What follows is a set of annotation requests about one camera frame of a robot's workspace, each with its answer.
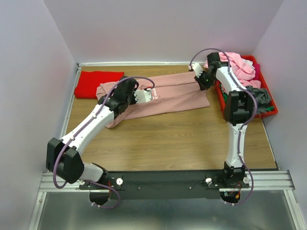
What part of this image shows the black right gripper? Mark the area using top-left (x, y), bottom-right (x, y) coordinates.
top-left (193, 70), bottom-right (215, 91)

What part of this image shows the dusty pink graphic t-shirt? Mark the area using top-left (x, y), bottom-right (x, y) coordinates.
top-left (107, 72), bottom-right (210, 128)

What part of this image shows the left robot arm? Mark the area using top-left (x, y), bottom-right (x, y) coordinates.
top-left (46, 77), bottom-right (140, 189)

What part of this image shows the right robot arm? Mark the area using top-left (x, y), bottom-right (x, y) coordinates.
top-left (189, 53), bottom-right (257, 188)

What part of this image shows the green t-shirt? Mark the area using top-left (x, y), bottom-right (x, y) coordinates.
top-left (218, 92), bottom-right (276, 114)

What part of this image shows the red plastic bin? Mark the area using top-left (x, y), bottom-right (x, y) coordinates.
top-left (228, 53), bottom-right (278, 119)

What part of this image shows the folded red t-shirt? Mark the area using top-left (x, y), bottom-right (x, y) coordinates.
top-left (74, 71), bottom-right (124, 99)

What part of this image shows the light pink t-shirt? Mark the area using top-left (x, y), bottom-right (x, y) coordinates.
top-left (203, 51), bottom-right (261, 89)

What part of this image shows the white printed t-shirt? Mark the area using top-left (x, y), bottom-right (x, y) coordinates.
top-left (243, 59), bottom-right (255, 73)

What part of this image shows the magenta t-shirt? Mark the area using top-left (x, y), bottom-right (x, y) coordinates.
top-left (252, 63), bottom-right (260, 81)

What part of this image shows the grey t-shirt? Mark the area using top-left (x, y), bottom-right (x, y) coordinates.
top-left (247, 86), bottom-right (274, 114)

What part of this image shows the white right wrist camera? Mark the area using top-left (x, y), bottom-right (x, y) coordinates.
top-left (188, 63), bottom-right (204, 78)

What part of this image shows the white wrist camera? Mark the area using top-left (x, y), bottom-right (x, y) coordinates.
top-left (188, 63), bottom-right (204, 78)
top-left (133, 89), bottom-right (153, 104)

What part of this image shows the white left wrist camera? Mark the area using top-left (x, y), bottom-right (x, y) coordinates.
top-left (133, 89), bottom-right (153, 104)

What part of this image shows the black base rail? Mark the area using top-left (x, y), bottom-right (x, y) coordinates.
top-left (79, 169), bottom-right (255, 201)

